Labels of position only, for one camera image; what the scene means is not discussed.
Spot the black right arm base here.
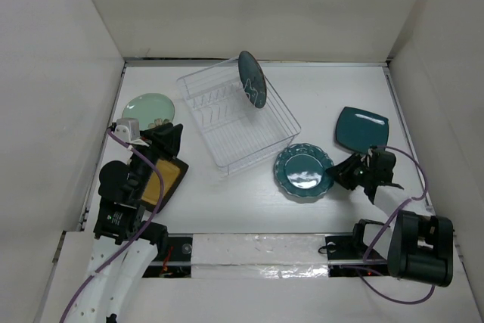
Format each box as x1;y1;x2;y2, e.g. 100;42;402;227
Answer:
318;219;389;278

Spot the yellow square black-rimmed plate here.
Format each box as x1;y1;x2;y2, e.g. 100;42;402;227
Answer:
138;154;190;214

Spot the teal square plate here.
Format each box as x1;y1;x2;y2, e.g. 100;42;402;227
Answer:
334;107;389;154

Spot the light green glass plate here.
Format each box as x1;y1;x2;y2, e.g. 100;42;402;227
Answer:
122;93;175;130

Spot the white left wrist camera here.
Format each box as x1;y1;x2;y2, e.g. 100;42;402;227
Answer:
113;117;141;144

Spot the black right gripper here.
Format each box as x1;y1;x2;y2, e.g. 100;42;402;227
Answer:
324;152;373;191

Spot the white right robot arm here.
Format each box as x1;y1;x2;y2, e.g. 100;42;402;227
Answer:
327;146;454;287

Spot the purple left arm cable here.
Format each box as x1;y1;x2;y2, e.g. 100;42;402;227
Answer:
60;128;166;323

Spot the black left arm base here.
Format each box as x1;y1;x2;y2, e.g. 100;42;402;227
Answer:
143;234;193;278

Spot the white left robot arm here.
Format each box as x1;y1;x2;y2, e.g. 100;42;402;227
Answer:
60;118;188;322

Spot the blue round floral plate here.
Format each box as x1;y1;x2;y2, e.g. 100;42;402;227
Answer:
237;51;267;109

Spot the teal scalloped round plate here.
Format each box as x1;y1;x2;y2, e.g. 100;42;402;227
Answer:
273;143;334;198

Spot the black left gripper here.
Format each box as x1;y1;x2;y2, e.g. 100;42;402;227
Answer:
129;121;182;198

